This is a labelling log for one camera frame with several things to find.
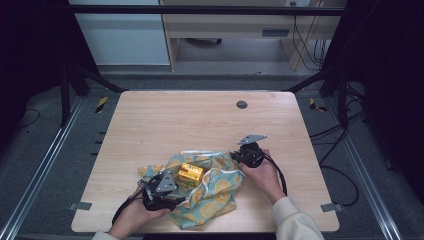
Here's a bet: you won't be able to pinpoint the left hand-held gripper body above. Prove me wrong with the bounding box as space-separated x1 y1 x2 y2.
137 170 179 212

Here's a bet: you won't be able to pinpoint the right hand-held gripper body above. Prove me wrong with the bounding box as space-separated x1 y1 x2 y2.
234 134 268 169

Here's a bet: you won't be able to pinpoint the small yellow box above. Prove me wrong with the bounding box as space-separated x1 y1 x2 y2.
177 162 205 188

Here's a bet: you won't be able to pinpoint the teal orange-print cloth bag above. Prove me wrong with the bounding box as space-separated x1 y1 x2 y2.
137 149 245 231

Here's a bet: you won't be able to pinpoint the person's right hand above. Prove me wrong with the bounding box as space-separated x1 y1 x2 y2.
240 148 288 205

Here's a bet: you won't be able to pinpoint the person's left hand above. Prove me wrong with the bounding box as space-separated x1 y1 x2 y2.
107 186 173 240

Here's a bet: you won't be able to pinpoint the yellow black striped tape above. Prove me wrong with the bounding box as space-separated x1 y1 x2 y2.
94 96 109 115
308 97 328 113

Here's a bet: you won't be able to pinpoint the black metal stand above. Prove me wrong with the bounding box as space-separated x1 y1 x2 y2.
59 62 128 128
283 64 350 130

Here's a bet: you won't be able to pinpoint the white cabinet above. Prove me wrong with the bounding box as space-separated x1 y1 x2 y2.
67 0 171 66

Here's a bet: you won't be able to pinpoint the right hand-held gripper black cable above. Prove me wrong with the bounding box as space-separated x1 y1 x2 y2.
262 153 289 198

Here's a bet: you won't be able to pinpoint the hand-held gripper black cable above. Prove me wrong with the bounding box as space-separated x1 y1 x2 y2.
111 195 145 226
262 153 289 198

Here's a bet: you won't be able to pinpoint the left hand-held gripper black cable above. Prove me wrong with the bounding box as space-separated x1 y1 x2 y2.
111 195 145 226

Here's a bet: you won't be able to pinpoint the grey metal table bracket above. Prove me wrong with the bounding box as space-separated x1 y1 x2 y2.
67 201 93 212
320 202 344 213

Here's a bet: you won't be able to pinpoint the black floor cables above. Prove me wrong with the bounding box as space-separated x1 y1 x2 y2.
309 81 366 208

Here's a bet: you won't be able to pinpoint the aluminium floor rail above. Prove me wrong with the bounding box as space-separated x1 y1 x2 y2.
323 97 403 240
0 95 86 240

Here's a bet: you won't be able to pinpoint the black hanging desk cables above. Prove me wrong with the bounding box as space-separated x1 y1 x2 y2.
289 1 330 72

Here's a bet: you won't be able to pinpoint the thin black floor cable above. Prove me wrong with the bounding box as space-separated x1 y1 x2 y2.
18 107 41 130

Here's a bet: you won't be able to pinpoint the black horizontal frame bar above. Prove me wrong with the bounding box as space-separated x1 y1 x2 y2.
65 4 346 17

